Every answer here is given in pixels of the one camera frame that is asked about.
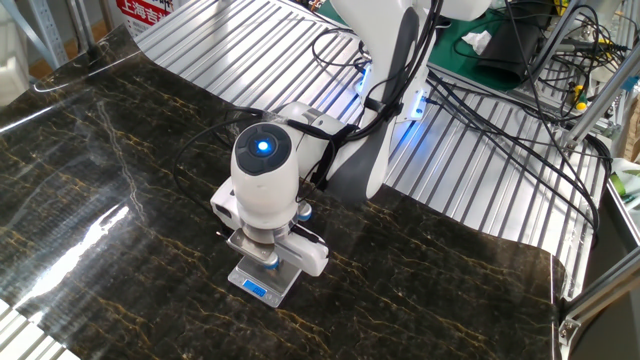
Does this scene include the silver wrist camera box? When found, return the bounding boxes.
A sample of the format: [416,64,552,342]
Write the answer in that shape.
[225,228,281,271]

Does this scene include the aluminium frame post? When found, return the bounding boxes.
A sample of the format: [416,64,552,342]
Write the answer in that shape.
[522,0,586,91]
[559,59,640,156]

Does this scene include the white foam block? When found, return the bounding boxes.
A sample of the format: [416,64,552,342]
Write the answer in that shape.
[0,4,30,107]

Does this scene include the black marble pattern mat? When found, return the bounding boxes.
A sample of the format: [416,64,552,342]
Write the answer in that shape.
[0,24,569,360]

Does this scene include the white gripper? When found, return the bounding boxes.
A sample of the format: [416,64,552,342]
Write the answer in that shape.
[209,177,331,279]

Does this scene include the green cutting mat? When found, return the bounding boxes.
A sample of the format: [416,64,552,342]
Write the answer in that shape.
[317,0,531,94]

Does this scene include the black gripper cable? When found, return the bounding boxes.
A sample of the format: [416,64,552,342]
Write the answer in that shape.
[172,0,446,221]

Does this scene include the grey metal pole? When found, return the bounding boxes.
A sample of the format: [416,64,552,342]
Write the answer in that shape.
[64,0,101,59]

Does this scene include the silver digital scale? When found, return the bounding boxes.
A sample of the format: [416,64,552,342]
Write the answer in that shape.
[227,254,304,309]

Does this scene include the thick black cable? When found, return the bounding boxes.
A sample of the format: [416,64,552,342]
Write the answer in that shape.
[425,69,601,246]

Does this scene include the aluminium frame bracket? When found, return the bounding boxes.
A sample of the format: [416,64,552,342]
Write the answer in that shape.
[557,247,640,349]

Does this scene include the grey metal shelf upright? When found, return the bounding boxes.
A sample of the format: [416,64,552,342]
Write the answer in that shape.
[0,0,69,69]

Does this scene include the black pouch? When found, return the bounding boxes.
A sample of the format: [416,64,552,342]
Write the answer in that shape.
[474,7,556,86]

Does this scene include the black cable with plug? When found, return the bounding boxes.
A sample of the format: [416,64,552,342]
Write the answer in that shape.
[422,97,571,151]

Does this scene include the black cable loop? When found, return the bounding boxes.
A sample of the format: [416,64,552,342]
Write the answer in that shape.
[310,27,374,71]

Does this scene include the yellow handled screwdriver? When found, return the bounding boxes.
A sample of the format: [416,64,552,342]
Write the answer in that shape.
[571,83,589,112]

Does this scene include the red and white sign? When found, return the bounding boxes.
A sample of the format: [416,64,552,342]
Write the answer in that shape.
[115,0,176,36]

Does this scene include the white crumpled tissue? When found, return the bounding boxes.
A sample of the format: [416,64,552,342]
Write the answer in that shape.
[460,29,494,56]

